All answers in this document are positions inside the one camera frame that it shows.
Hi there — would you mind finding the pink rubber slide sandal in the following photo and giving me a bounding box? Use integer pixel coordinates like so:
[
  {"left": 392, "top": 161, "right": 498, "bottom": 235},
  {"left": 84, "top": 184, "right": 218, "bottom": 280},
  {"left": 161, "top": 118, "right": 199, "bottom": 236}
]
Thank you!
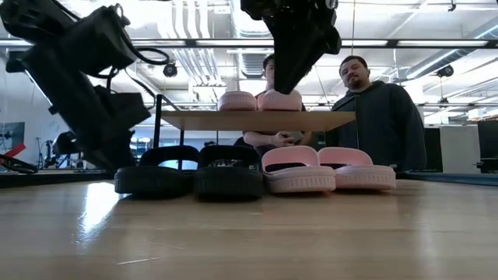
[
  {"left": 260, "top": 145, "right": 337, "bottom": 194},
  {"left": 317, "top": 146, "right": 397, "bottom": 191},
  {"left": 216, "top": 90, "right": 258, "bottom": 113},
  {"left": 257, "top": 88, "right": 303, "bottom": 113}
]

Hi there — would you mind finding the black ceiling light rail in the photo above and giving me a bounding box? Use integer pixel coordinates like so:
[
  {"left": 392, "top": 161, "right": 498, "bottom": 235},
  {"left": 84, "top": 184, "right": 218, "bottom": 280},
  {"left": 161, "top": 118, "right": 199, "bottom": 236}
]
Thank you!
[{"left": 0, "top": 37, "right": 498, "bottom": 50}]

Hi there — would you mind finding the person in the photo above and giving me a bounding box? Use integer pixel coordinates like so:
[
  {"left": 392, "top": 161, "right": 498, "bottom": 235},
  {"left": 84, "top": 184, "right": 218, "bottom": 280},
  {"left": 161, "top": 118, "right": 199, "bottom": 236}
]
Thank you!
[
  {"left": 233, "top": 53, "right": 313, "bottom": 157},
  {"left": 324, "top": 54, "right": 428, "bottom": 173}
]

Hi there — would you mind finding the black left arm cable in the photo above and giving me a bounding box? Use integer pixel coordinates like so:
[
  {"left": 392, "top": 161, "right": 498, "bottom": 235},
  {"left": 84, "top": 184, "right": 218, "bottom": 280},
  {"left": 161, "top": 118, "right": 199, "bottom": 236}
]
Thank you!
[{"left": 96, "top": 3, "right": 171, "bottom": 102}]

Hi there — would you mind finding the white ceiling pipe bundle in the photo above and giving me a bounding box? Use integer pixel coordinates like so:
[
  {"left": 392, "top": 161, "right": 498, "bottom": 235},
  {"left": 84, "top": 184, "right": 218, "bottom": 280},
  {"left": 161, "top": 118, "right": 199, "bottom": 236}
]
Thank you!
[{"left": 170, "top": 0, "right": 229, "bottom": 103}]

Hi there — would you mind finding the person's hand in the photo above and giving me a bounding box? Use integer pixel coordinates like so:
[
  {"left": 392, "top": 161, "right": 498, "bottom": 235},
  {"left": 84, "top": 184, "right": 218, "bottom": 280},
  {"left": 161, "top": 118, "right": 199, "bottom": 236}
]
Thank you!
[{"left": 268, "top": 131, "right": 296, "bottom": 148}]

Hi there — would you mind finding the dark wall panel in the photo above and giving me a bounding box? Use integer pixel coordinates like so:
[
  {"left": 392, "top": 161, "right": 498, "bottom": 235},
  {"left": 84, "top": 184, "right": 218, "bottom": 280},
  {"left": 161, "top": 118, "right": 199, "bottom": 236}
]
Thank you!
[{"left": 0, "top": 122, "right": 25, "bottom": 151}]

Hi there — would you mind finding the person's forearm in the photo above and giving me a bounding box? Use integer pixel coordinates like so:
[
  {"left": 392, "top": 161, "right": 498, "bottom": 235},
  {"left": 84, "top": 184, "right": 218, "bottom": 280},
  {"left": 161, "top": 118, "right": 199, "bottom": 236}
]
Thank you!
[{"left": 243, "top": 131, "right": 273, "bottom": 147}]

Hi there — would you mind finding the black monitor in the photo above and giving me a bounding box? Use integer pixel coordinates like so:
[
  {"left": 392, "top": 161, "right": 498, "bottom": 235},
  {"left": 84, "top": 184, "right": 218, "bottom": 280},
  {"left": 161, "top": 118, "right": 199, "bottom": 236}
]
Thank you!
[{"left": 477, "top": 120, "right": 498, "bottom": 174}]

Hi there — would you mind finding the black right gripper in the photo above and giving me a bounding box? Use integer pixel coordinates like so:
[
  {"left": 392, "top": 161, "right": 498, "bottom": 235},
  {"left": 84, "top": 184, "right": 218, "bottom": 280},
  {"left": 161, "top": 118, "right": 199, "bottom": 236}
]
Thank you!
[{"left": 240, "top": 0, "right": 343, "bottom": 96}]

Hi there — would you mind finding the silver round ceiling duct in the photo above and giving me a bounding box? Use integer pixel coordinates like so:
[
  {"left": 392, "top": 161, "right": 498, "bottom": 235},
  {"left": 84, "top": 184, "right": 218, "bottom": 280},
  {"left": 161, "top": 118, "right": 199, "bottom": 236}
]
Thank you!
[{"left": 229, "top": 0, "right": 275, "bottom": 81}]

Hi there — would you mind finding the red bar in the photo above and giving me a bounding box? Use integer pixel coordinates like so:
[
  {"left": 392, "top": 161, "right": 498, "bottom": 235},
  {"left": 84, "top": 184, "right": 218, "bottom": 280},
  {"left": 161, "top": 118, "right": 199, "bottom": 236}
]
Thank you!
[{"left": 0, "top": 143, "right": 26, "bottom": 160}]

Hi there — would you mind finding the wooden shoe rack shelf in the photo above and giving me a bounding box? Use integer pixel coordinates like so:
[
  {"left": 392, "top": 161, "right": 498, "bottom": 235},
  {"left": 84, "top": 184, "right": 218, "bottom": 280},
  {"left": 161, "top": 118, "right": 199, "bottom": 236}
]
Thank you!
[{"left": 153, "top": 93, "right": 361, "bottom": 172}]

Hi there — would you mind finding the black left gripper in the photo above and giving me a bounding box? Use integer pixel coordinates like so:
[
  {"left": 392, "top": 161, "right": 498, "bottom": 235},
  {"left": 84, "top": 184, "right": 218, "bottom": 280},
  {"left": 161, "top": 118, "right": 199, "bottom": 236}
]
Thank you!
[{"left": 83, "top": 87, "right": 152, "bottom": 172}]

